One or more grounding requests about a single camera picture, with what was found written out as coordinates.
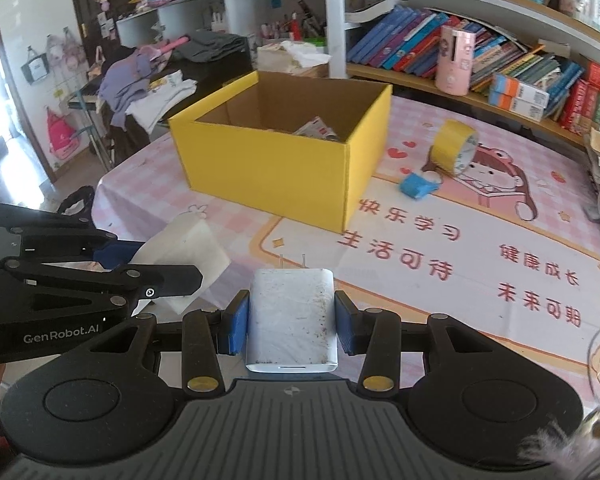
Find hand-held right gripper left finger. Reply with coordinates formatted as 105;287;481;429
85;289;252;395

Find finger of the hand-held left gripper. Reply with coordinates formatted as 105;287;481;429
2;259;203;317
0;204;146;271

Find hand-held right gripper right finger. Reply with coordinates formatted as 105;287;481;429
334;290;501;395

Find white tissue pack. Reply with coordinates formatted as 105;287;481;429
130;212;231;313

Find white wall charger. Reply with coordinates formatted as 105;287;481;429
245;254;339;375

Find yellow cardboard box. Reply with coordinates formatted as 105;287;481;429
168;70;393;235

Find metal clothes rack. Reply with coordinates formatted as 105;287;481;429
67;85;113;171

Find pink backpack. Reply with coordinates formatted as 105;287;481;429
46;106;79;159

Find pink printed table mat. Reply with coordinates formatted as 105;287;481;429
91;95;600;408

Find white printed shirt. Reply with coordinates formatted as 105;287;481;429
127;71;198;131

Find purple garment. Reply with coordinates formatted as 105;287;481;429
99;45;168;128

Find crumpled printed wrapper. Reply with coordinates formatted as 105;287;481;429
294;116;340;142

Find black white tote bag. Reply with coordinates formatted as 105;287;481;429
21;46;49;83

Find black cabinet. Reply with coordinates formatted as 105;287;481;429
180;50;253;92

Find yellow tape roll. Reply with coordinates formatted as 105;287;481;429
430;120;480;177

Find hanging plush toys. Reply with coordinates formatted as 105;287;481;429
47;27;87;69

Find pink stick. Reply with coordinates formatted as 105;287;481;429
140;35;188;56

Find dark grey folded cloth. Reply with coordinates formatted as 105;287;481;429
177;30;246;61

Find fluffy white fur trim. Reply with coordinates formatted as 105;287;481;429
520;405;600;480

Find crumpled white cloth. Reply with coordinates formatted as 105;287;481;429
256;40;331;76

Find brown cardboard box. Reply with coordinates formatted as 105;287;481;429
257;62;331;79

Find pink cylindrical appliance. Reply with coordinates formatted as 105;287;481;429
435;25;477;96

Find row of colourful books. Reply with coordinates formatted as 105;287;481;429
346;5;586;103

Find row of red books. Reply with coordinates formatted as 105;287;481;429
560;62;600;133

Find curved wooden bookshelf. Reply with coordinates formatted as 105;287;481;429
115;0;600;151

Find white shelf post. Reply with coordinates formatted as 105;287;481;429
322;0;361;80

